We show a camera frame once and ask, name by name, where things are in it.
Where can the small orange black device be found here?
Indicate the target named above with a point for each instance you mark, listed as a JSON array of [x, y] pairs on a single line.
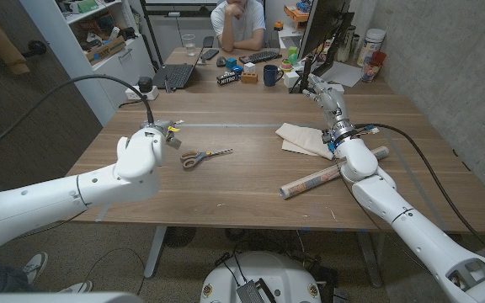
[[278, 25]]

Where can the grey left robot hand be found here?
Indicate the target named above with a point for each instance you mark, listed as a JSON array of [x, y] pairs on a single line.
[[171, 126]]

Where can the black computer mouse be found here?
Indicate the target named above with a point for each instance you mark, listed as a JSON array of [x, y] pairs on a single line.
[[221, 61]]

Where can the black power adapter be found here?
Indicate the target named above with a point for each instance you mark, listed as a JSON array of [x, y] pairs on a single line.
[[145, 84]]

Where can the cardboard box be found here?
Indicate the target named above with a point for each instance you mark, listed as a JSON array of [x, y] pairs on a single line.
[[105, 49]]

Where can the white square box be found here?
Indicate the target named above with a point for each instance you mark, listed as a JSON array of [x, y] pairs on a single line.
[[291, 80]]

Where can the person in white t-shirt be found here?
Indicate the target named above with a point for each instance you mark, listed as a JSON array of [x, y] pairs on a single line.
[[242, 25]]

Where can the printed paper tube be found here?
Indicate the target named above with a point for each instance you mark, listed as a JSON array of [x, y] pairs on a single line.
[[310, 182]]

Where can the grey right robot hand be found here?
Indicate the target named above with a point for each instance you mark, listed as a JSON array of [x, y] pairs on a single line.
[[335, 109]]

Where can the beige folded cloth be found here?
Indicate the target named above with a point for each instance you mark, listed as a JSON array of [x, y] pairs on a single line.
[[305, 139]]

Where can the black keyboard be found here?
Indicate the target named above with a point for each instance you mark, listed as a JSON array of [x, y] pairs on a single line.
[[260, 56]]

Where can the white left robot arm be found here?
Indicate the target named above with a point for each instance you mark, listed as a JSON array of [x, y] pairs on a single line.
[[57, 202]]

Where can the blue round tape roll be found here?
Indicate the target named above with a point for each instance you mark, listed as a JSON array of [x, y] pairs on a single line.
[[238, 70]]

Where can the person with grey sneakers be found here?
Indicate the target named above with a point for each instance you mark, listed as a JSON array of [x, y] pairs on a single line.
[[35, 265]]

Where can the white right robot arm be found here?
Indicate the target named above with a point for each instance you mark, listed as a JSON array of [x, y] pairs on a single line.
[[419, 235]]

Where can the black monitor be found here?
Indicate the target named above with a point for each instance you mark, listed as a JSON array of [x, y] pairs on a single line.
[[322, 25]]

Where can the black laptop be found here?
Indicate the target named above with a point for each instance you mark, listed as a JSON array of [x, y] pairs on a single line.
[[177, 76]]

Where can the white power strip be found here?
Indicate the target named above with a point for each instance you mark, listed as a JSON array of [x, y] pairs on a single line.
[[133, 93]]

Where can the white labelled canister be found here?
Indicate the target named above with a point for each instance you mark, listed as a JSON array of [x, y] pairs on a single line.
[[371, 46]]

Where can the orange brick block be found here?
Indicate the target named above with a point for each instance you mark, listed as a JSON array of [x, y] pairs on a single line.
[[249, 78]]

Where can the black smartphone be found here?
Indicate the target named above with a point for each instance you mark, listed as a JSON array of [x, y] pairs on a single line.
[[210, 54]]

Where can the blue cube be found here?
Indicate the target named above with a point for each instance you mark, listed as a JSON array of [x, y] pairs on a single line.
[[230, 63]]

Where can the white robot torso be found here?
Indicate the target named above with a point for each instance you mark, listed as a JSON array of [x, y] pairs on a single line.
[[268, 269]]

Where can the black nitro box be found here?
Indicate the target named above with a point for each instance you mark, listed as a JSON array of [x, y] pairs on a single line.
[[227, 78]]

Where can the orange storage box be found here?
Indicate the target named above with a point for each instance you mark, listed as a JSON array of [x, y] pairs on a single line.
[[295, 13]]

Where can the white paper sheet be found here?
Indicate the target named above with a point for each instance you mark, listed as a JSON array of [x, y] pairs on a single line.
[[345, 75]]

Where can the small white cube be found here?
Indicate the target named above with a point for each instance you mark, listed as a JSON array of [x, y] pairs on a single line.
[[249, 67]]

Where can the dark blue mug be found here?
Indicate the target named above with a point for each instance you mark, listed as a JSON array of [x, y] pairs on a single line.
[[270, 76]]

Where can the white shelf cabinet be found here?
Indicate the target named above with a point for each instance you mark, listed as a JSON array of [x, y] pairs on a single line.
[[116, 63]]

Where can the grey table leg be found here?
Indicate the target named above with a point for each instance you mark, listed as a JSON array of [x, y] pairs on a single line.
[[369, 261], [155, 252]]

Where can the black round fan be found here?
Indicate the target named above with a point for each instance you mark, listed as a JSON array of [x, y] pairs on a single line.
[[179, 236]]

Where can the colourful stacking rings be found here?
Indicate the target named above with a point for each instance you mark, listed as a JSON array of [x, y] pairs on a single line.
[[286, 66]]

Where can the green cup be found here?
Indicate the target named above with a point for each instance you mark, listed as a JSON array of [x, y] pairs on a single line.
[[293, 54]]

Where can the clear drinking glass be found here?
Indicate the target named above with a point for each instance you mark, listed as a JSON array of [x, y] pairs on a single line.
[[189, 45]]

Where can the red snack cup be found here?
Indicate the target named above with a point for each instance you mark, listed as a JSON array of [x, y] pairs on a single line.
[[371, 69]]

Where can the flat white box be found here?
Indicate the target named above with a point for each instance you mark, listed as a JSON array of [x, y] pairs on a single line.
[[338, 88]]

